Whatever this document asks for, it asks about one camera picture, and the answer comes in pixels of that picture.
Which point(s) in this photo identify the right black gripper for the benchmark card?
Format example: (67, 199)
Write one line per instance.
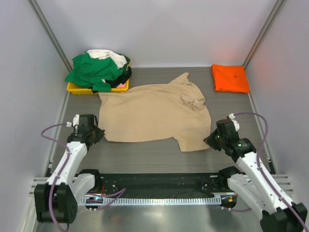
(209, 140)

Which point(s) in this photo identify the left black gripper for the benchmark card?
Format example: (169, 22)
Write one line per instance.
(100, 134)

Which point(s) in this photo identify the beige t shirt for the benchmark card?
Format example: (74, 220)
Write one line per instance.
(156, 112)

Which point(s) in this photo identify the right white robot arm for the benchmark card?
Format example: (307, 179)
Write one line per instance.
(276, 211)

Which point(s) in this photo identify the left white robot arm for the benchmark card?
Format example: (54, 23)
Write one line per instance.
(56, 200)

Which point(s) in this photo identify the yellow plastic bin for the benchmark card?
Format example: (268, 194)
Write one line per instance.
(76, 90)

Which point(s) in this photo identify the pink garment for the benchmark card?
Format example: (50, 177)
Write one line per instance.
(121, 85)

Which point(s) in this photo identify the green t shirt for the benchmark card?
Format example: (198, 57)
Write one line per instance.
(94, 73)

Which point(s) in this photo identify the folded orange t shirt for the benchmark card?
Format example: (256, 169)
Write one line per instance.
(230, 79)

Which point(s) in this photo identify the black t shirt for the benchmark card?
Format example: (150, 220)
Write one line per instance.
(124, 76)

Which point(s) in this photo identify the white t shirt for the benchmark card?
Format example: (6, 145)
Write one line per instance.
(118, 59)

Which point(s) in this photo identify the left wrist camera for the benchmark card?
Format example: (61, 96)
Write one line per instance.
(74, 123)

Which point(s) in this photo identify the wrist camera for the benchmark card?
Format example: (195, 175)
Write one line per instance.
(74, 123)
(232, 117)

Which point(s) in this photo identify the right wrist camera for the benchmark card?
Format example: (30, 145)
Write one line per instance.
(232, 117)

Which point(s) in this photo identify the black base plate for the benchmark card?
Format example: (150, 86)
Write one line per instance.
(164, 185)

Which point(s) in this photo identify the slotted cable duct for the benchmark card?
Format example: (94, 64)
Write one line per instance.
(98, 201)

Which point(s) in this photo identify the left aluminium frame post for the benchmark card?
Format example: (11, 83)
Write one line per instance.
(42, 19)

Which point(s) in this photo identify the aluminium frame post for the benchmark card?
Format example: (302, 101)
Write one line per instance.
(42, 19)
(264, 30)

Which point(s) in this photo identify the right aluminium frame post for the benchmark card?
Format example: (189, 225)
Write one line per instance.
(264, 30)

